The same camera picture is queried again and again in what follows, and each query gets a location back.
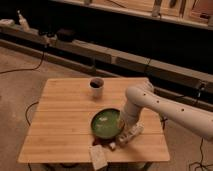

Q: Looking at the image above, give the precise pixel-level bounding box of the black box on ledge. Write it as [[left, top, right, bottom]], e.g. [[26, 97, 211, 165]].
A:
[[56, 29, 76, 42]]

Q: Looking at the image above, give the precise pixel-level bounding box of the red chili pepper toy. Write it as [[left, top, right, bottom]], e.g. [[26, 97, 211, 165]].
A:
[[92, 138, 103, 146]]

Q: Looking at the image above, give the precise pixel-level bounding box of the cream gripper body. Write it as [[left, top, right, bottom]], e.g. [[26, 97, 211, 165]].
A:
[[118, 115, 137, 134]]

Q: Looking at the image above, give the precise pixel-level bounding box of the white cup with dark liquid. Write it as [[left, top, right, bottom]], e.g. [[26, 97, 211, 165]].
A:
[[89, 77, 104, 98]]

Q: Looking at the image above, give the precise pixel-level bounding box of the black cable under arm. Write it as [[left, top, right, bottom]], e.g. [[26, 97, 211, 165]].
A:
[[187, 137, 213, 171]]

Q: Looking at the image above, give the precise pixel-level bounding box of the black cable on floor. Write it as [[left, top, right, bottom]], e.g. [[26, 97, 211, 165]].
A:
[[0, 46, 46, 76]]

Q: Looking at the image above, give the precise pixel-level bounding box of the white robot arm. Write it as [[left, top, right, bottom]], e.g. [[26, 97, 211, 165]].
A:
[[119, 81, 213, 141]]

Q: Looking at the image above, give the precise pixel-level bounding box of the green ceramic bowl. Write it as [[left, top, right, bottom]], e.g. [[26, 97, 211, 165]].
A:
[[91, 108, 122, 139]]

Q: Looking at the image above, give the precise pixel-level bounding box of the wooden table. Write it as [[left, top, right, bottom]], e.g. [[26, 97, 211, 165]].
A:
[[18, 78, 170, 163]]

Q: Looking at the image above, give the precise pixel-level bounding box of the white power strip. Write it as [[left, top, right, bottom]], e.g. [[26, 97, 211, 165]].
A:
[[108, 123, 144, 151]]

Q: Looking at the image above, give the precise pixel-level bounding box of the white spray bottle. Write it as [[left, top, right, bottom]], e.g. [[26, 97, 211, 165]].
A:
[[17, 11, 30, 31]]

